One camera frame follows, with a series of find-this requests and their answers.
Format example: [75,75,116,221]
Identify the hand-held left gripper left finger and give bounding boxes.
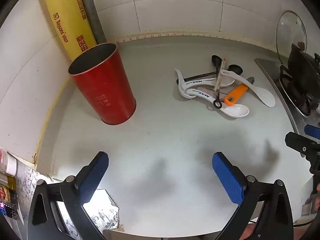
[27,151,109,240]

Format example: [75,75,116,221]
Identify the white capped jar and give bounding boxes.
[5,155,18,176]

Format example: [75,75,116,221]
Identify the black ladle spoon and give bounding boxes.
[211,55,222,109]
[176,64,243,85]

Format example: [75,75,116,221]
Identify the black wok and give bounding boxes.
[286,44,320,100]

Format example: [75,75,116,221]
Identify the small white box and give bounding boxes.
[301,202,317,215]

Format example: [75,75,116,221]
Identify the yellow cling wrap roll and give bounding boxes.
[41,0,98,62]

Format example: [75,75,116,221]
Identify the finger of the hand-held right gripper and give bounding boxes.
[285,131,320,159]
[304,124,320,140]

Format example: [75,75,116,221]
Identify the glass pot lid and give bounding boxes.
[276,10,307,64]

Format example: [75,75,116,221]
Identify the large white printed spoon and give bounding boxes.
[179,85,250,118]
[174,69,236,90]

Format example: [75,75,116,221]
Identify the orange-handled peeler knife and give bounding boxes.
[224,76,255,106]

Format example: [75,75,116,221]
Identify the steel gas stove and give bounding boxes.
[254,58,320,133]

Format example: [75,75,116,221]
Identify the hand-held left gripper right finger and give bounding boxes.
[212,152,294,240]

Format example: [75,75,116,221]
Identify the white rice paddle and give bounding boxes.
[220,69,276,108]

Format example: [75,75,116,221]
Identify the red metal cup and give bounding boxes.
[68,43,137,125]

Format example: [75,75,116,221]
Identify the grey pipe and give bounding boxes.
[76,0,107,44]

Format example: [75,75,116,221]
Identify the wooden chopsticks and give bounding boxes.
[214,56,227,92]

